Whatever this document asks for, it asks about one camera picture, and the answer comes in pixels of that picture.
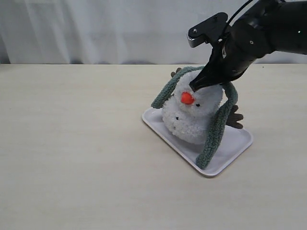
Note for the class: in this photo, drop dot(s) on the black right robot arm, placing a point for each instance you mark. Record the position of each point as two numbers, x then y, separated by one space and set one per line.
268 26

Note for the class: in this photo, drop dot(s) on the green knitted scarf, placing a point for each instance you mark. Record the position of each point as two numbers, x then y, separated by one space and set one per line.
219 121

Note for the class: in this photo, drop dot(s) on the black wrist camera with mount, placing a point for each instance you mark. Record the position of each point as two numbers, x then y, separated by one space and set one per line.
208 31

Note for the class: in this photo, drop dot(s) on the white backdrop curtain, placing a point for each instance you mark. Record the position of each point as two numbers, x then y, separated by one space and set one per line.
104 31

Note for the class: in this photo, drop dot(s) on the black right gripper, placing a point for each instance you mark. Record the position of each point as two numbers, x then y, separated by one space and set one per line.
237 53

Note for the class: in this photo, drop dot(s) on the white rectangular plastic tray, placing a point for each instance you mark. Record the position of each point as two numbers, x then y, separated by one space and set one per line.
233 144

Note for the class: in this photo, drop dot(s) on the white plush snowman toy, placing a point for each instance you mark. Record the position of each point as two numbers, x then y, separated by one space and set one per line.
187 114

